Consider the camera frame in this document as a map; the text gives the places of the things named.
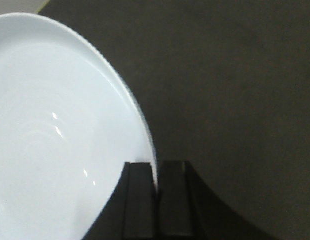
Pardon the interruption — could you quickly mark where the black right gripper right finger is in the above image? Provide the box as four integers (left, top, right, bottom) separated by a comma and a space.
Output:
158, 161, 272, 240

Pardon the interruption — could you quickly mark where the black table mat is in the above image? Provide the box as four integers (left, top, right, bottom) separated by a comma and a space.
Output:
39, 0, 310, 240

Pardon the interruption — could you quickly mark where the light blue round tray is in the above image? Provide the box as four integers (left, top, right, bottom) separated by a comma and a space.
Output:
0, 12, 158, 240

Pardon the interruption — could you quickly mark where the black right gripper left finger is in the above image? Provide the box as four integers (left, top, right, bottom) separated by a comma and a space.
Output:
84, 162, 156, 240

